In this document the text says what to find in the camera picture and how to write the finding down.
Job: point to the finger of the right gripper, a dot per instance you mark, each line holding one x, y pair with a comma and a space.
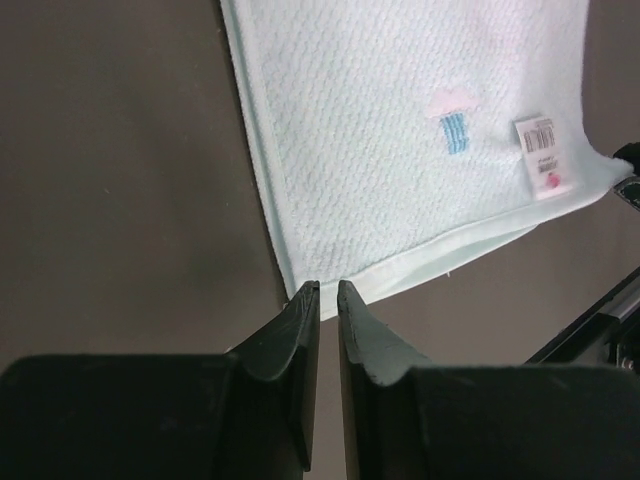
628, 189

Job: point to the white towel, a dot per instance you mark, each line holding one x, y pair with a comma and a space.
396, 141

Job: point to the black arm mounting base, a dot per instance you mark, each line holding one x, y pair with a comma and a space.
607, 333

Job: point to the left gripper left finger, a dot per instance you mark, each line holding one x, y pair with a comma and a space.
244, 414

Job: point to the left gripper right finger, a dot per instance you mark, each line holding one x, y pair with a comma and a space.
406, 417

